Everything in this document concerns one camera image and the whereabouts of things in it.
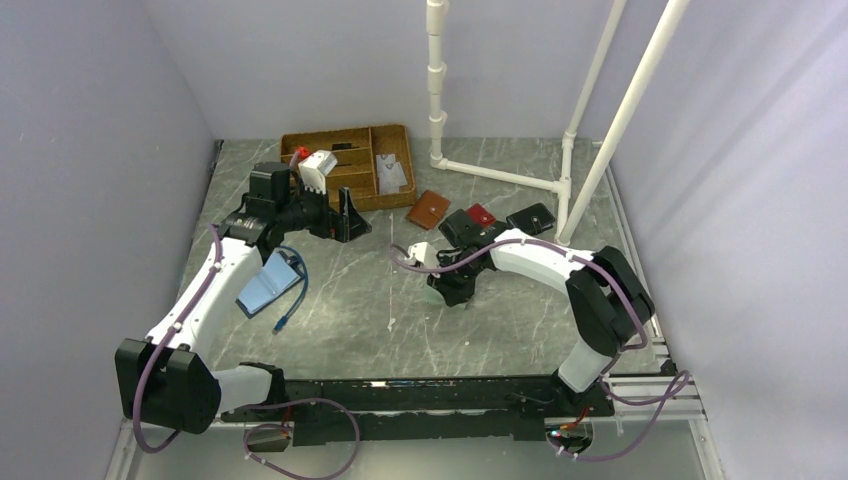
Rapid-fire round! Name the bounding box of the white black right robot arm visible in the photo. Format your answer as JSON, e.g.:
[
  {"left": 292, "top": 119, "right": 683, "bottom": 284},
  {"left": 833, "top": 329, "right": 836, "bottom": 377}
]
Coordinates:
[{"left": 427, "top": 228, "right": 655, "bottom": 415}]

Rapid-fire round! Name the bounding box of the white pvc pipe frame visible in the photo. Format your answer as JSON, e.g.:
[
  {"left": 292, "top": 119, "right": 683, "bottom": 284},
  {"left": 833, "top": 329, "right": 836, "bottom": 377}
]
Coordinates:
[{"left": 426, "top": 1, "right": 689, "bottom": 244}]

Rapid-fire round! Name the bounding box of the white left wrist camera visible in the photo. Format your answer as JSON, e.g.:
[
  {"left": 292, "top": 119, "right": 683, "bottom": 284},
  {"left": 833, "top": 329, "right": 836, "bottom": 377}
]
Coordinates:
[{"left": 297, "top": 150, "right": 338, "bottom": 194}]

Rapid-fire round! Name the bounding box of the light blue card holder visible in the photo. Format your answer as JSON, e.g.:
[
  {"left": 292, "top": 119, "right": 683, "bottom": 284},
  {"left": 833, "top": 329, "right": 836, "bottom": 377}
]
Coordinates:
[{"left": 236, "top": 251, "right": 304, "bottom": 318}]

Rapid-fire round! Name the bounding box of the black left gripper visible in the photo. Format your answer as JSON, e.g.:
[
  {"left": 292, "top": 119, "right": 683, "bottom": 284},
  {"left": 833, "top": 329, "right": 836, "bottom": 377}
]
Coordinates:
[{"left": 277, "top": 178, "right": 371, "bottom": 242}]

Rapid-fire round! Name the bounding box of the red leather card holder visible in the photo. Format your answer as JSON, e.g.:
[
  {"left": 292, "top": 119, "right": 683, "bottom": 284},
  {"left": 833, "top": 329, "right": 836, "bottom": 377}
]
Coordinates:
[{"left": 465, "top": 203, "right": 496, "bottom": 229}]

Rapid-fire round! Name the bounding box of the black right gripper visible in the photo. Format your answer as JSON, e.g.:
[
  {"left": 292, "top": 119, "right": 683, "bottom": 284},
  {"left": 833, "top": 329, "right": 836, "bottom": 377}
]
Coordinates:
[{"left": 427, "top": 254, "right": 485, "bottom": 308}]

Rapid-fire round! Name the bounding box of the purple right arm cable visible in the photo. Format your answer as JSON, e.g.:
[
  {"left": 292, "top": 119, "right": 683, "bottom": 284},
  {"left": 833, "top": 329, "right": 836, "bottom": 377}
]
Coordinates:
[{"left": 389, "top": 238, "right": 694, "bottom": 463}]

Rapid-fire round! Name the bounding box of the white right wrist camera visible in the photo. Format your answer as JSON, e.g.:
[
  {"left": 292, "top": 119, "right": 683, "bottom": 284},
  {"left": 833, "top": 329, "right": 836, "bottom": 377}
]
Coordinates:
[{"left": 406, "top": 242, "right": 439, "bottom": 269}]

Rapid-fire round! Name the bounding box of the dark blue card holder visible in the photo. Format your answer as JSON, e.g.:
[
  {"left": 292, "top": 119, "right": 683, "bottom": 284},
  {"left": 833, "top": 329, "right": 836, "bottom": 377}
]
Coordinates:
[{"left": 506, "top": 202, "right": 556, "bottom": 236}]

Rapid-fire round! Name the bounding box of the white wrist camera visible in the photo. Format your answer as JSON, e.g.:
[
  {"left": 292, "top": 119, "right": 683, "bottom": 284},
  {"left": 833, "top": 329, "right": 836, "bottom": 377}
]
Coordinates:
[
  {"left": 406, "top": 242, "right": 439, "bottom": 269},
  {"left": 297, "top": 150, "right": 338, "bottom": 194}
]

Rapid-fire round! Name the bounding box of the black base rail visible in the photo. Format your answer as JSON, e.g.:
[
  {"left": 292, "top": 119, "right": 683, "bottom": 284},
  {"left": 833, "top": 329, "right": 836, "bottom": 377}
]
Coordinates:
[{"left": 222, "top": 375, "right": 615, "bottom": 446}]

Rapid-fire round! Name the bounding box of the green card holder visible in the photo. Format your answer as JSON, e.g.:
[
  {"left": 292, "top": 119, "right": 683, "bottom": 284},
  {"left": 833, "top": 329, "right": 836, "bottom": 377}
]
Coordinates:
[{"left": 423, "top": 286, "right": 474, "bottom": 308}]

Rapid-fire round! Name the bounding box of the brown leather card holder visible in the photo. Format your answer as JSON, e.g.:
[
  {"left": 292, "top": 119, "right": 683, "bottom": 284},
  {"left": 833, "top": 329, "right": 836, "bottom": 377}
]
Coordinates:
[{"left": 405, "top": 190, "right": 451, "bottom": 230}]

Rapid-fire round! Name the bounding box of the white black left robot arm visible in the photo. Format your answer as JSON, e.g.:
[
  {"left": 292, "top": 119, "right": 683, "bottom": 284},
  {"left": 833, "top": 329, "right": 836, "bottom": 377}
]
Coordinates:
[{"left": 115, "top": 161, "right": 371, "bottom": 443}]

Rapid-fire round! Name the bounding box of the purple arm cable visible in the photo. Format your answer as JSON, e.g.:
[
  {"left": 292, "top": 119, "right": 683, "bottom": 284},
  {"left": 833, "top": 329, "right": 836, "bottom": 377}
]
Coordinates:
[
  {"left": 131, "top": 223, "right": 362, "bottom": 480},
  {"left": 389, "top": 238, "right": 694, "bottom": 463}
]

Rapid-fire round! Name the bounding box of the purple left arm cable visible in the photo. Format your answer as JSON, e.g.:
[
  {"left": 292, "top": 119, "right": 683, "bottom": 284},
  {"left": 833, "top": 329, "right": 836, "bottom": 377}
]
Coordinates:
[{"left": 131, "top": 223, "right": 362, "bottom": 480}]

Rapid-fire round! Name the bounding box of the woven wicker tray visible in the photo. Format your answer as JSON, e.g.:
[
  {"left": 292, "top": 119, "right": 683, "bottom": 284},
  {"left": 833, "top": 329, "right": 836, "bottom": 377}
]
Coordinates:
[{"left": 280, "top": 124, "right": 418, "bottom": 211}]

